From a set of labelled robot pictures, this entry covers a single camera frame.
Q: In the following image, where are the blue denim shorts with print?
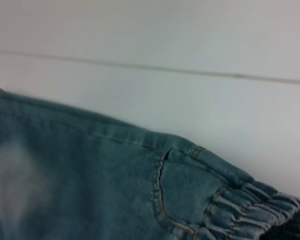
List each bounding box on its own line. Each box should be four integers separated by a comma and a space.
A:
0, 86, 300, 240

